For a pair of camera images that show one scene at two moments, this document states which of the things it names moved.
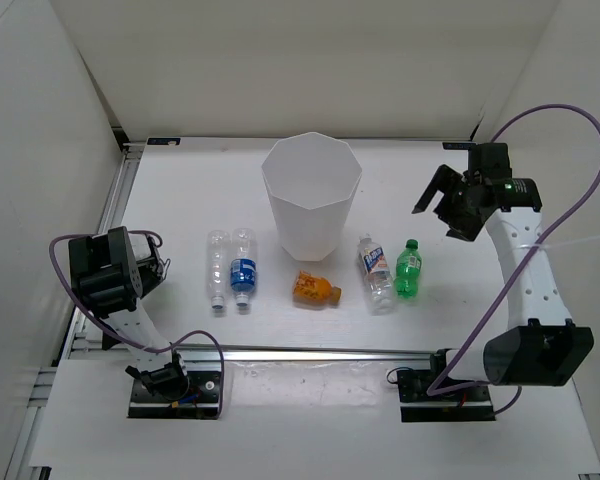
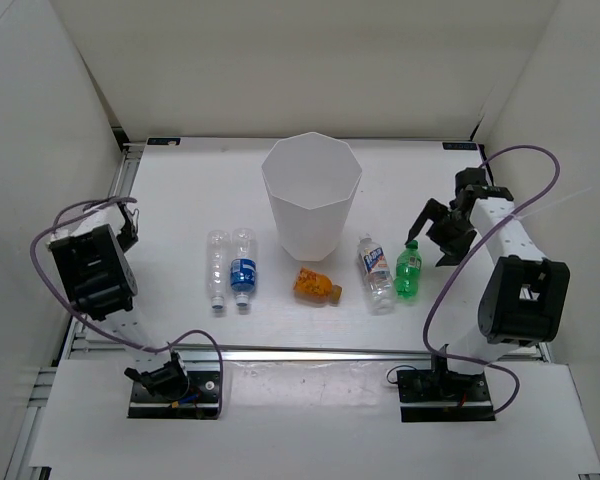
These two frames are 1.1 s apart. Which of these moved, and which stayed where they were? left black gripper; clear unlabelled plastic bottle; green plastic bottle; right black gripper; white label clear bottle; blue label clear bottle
Moved: left black gripper; right black gripper
Stayed: green plastic bottle; blue label clear bottle; white label clear bottle; clear unlabelled plastic bottle
